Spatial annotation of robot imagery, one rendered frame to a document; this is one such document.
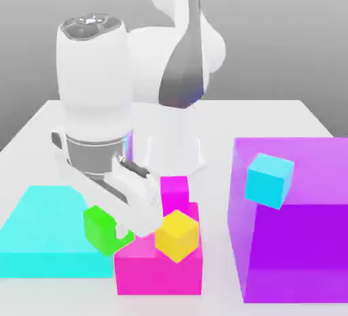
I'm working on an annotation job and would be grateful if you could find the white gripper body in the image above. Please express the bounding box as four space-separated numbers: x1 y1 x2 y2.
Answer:
54 154 164 239

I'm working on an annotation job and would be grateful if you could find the small green cube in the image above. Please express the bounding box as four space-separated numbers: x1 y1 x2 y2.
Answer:
82 205 136 258

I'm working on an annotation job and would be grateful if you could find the small magenta cube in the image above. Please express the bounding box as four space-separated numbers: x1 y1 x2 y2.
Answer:
160 175 190 217

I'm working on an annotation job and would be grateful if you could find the small yellow cube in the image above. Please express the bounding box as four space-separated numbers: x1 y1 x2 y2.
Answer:
154 209 200 264

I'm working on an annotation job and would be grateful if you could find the small cyan cube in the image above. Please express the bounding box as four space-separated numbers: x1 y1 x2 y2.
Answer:
244 152 295 211

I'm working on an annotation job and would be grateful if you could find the large pink box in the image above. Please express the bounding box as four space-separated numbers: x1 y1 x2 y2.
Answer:
114 201 204 296

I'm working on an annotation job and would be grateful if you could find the large cyan box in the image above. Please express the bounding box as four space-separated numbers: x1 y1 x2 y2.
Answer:
0 185 115 279

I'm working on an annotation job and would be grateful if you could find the large purple box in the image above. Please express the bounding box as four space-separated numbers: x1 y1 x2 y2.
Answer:
227 137 348 304

